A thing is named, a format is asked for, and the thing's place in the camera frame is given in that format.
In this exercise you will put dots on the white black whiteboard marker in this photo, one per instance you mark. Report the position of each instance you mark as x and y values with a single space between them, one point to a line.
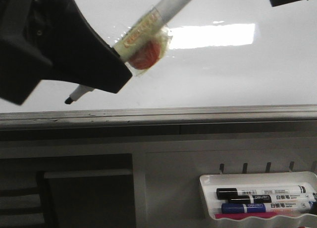
146 41

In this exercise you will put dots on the white plastic marker tray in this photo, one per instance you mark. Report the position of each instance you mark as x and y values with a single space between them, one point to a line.
212 205

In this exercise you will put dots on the black capped marker middle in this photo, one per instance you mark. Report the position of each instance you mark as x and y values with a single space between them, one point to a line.
272 198

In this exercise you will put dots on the black capped marker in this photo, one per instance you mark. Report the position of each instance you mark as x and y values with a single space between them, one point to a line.
272 198
224 193

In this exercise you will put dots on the black capped marker top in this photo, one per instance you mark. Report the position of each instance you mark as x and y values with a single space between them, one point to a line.
224 193

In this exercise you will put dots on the blue capped marker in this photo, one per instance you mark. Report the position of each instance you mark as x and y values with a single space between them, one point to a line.
279 207

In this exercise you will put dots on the pink eraser strip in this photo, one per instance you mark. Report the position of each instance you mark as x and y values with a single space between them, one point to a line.
240 216

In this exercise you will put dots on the white whiteboard with aluminium frame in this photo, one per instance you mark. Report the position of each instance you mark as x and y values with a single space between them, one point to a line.
229 61

